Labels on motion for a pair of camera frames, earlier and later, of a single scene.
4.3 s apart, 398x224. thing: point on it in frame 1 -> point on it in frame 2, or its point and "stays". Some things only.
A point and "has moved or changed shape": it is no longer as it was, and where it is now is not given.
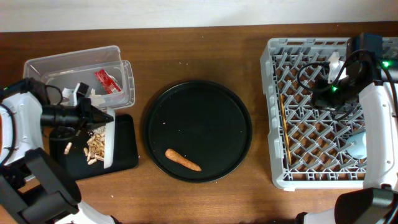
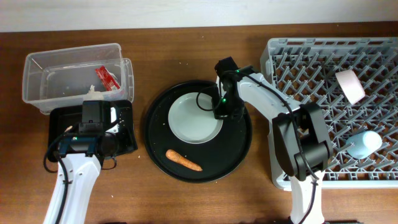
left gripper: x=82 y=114 -> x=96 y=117
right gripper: x=318 y=96 -> x=221 y=110
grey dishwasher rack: x=310 y=147 stays
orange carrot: x=173 y=155 stays
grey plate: x=109 y=142 has moved or changed shape
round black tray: x=204 y=121 stays
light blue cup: x=359 y=145 stays
